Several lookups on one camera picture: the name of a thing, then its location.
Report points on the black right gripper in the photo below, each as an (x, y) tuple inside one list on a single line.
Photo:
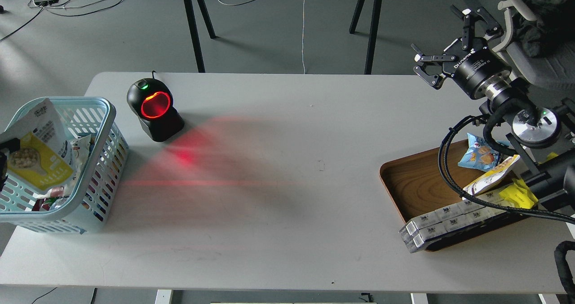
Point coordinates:
[(468, 60)]

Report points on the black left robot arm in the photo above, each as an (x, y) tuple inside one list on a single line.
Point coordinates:
[(7, 148)]

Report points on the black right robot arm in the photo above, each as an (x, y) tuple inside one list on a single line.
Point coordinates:
[(511, 122)]

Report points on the blue snack bag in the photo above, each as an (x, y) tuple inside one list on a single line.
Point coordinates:
[(479, 155)]

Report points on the bright yellow snack packet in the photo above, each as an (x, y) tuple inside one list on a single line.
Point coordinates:
[(519, 194)]

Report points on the upper white snack box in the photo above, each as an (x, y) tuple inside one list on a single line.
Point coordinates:
[(449, 212)]

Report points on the white snack box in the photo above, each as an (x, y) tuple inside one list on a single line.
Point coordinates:
[(439, 243), (449, 212)]

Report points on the lower white snack box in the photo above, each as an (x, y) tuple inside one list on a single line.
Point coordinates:
[(439, 243)]

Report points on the snack packets in basket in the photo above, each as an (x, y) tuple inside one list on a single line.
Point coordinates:
[(58, 196)]

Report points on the light blue plastic basket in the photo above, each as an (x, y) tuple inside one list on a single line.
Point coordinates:
[(90, 203)]

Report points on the white office chair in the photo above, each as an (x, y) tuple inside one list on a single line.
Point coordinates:
[(554, 72)]

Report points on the dark clothing on chair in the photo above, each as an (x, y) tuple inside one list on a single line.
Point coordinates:
[(553, 26)]

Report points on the brown wooden tray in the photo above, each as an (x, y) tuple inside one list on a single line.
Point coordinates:
[(416, 187)]

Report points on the black barcode scanner red window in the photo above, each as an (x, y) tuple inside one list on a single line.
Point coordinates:
[(153, 103)]

